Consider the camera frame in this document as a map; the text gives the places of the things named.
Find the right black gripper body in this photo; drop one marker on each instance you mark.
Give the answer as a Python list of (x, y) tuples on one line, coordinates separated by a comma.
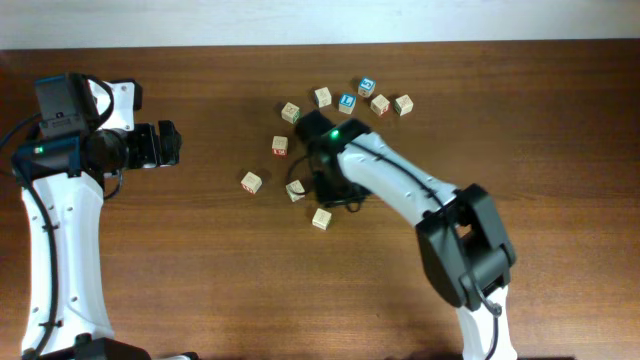
[(335, 187)]

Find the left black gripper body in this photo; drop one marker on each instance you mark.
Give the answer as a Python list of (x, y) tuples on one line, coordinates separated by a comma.
[(141, 146)]

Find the wooden block blue H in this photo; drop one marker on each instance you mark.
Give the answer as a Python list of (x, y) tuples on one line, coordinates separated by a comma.
[(321, 219)]

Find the wooden block pineapple K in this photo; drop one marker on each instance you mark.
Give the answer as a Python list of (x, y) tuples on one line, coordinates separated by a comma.
[(295, 190)]

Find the wooden block red letter side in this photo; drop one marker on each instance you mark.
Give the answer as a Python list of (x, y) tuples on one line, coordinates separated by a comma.
[(280, 146)]

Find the wooden block red trim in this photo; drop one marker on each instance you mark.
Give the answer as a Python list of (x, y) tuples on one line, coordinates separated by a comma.
[(251, 183)]

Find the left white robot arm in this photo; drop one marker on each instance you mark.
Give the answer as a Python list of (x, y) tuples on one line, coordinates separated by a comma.
[(84, 134)]

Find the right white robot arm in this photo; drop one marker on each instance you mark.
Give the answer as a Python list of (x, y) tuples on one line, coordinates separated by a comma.
[(464, 248)]

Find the wooden block green side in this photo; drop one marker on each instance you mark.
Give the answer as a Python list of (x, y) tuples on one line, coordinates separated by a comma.
[(290, 112)]

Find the blue L wooden block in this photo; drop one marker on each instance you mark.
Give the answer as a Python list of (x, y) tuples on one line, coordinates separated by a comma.
[(346, 103)]

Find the plain wooden block top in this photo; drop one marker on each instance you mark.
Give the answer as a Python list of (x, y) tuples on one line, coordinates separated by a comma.
[(322, 97)]

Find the wooden block red edge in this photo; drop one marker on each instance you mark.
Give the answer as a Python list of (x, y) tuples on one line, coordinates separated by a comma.
[(380, 105)]

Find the blue S wooden block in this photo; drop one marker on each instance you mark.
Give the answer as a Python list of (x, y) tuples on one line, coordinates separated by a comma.
[(366, 87)]

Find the wooden block green edge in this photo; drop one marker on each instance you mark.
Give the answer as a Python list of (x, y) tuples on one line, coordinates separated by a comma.
[(403, 105)]

